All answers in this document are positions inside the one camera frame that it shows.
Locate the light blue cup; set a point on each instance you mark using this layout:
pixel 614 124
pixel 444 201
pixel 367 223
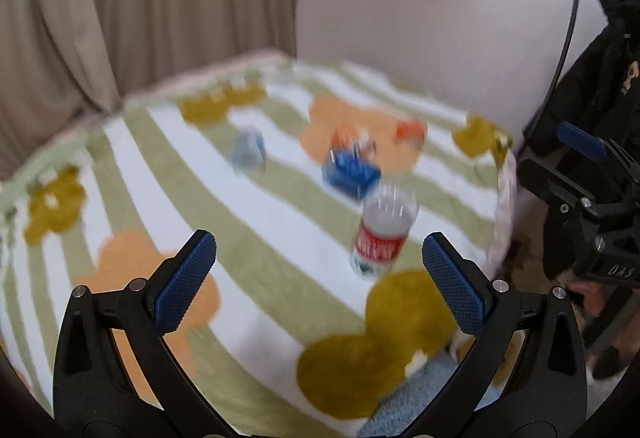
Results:
pixel 247 149

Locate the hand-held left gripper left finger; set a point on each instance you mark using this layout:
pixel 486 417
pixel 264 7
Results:
pixel 184 284

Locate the beige curtain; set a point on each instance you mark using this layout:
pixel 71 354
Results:
pixel 125 8

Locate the black jacket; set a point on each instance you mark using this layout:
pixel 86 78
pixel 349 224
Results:
pixel 600 83

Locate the light blue fluffy towel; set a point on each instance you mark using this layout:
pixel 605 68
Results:
pixel 415 398

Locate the green striped floral blanket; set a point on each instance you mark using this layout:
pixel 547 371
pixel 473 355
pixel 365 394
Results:
pixel 260 238

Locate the clear plastic bottle red label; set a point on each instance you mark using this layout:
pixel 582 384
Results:
pixel 382 233

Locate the blue box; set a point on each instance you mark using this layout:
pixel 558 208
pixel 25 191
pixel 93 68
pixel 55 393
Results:
pixel 350 171

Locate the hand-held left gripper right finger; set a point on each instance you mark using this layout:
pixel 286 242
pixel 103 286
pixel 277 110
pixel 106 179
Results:
pixel 454 289

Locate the orange-capped clear container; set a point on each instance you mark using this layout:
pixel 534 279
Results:
pixel 411 136

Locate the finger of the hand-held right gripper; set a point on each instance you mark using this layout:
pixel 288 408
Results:
pixel 550 183
pixel 580 141

